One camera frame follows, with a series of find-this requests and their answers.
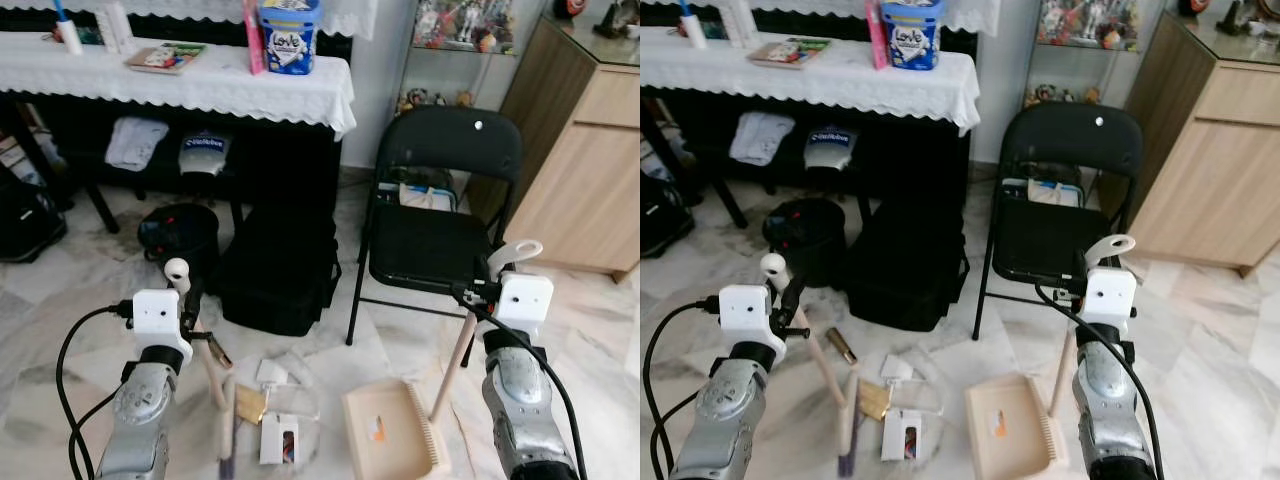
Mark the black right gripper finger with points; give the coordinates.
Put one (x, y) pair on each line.
(493, 270)
(1081, 264)

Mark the white small carton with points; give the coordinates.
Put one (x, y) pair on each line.
(900, 435)
(278, 440)

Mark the white pack with blue print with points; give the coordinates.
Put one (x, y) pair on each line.
(830, 148)
(205, 153)

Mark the white lace cloth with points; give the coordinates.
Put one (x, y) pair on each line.
(345, 15)
(965, 12)

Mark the tissue box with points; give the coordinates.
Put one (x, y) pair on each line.
(425, 196)
(1052, 193)

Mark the black table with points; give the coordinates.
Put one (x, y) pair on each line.
(290, 160)
(915, 155)

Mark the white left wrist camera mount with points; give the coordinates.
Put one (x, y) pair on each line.
(158, 318)
(748, 315)

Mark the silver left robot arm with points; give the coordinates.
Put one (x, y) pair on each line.
(140, 420)
(722, 420)

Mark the brown gold tube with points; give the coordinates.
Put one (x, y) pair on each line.
(841, 346)
(219, 352)

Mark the white bottle with blue stick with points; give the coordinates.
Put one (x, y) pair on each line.
(69, 35)
(692, 30)

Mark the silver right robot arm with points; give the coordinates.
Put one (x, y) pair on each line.
(525, 400)
(1112, 400)

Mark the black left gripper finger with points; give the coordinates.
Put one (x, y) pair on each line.
(794, 286)
(195, 290)

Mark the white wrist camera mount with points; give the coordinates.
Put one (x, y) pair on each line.
(748, 315)
(525, 300)
(158, 318)
(1110, 298)

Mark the black folding chair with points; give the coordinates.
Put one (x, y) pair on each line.
(430, 245)
(1050, 240)

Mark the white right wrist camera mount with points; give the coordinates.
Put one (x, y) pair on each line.
(525, 300)
(1110, 298)

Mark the light wooden cabinet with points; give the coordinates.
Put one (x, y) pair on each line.
(585, 160)
(1210, 150)

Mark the colourful figurine display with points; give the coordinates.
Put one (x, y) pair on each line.
(1087, 22)
(463, 25)

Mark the white fabric bag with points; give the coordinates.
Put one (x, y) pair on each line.
(762, 138)
(137, 143)

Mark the colourful flat book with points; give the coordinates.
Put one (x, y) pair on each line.
(790, 52)
(165, 57)

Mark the dark ornament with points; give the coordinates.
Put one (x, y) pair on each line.
(1250, 15)
(620, 18)

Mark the blue tub with white print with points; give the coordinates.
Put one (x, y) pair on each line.
(290, 40)
(912, 38)

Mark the white paper scrap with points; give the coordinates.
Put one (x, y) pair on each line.
(272, 373)
(895, 368)

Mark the clear plastic bag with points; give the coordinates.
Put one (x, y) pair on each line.
(305, 400)
(930, 395)

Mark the white lace tablecloth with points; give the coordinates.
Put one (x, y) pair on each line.
(220, 88)
(850, 85)

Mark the small figurines row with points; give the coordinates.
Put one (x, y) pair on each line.
(1060, 95)
(435, 99)

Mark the gold foil wrapper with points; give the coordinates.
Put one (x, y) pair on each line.
(875, 400)
(250, 403)

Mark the pink flat packet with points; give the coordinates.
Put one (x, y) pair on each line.
(877, 38)
(254, 40)

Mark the wooden broom with white cap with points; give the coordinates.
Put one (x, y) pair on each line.
(848, 420)
(227, 415)

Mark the white plastic container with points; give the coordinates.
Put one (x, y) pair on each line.
(740, 25)
(117, 28)

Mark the black fabric case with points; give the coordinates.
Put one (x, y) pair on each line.
(905, 265)
(280, 270)

